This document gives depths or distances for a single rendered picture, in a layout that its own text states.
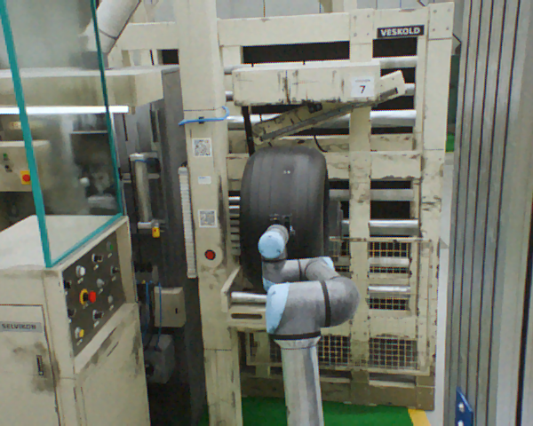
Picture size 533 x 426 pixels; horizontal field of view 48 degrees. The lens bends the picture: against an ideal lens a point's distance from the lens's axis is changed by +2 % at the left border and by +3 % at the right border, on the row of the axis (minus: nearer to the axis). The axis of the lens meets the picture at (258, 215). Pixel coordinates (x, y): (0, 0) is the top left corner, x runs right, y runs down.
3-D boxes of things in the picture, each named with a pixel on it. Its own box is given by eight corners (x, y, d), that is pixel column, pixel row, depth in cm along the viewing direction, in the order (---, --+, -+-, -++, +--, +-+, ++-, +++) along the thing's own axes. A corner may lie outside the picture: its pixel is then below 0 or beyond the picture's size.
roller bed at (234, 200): (219, 256, 284) (215, 197, 275) (226, 246, 298) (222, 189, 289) (259, 256, 281) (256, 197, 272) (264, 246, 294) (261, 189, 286)
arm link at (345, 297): (375, 281, 139) (328, 248, 187) (329, 285, 138) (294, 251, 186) (377, 329, 140) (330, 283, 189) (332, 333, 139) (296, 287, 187)
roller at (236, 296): (229, 303, 239) (227, 295, 237) (231, 297, 242) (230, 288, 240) (314, 307, 232) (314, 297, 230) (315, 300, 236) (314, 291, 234)
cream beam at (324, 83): (233, 106, 247) (231, 71, 243) (244, 100, 271) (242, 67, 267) (379, 102, 237) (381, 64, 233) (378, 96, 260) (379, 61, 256)
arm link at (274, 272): (300, 292, 180) (298, 257, 178) (265, 295, 179) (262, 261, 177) (296, 284, 188) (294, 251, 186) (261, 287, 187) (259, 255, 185)
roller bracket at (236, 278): (221, 313, 236) (219, 291, 233) (241, 275, 273) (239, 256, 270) (229, 313, 235) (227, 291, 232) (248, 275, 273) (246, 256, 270)
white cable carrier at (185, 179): (187, 277, 248) (178, 168, 234) (191, 272, 252) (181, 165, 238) (198, 278, 247) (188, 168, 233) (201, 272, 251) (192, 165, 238)
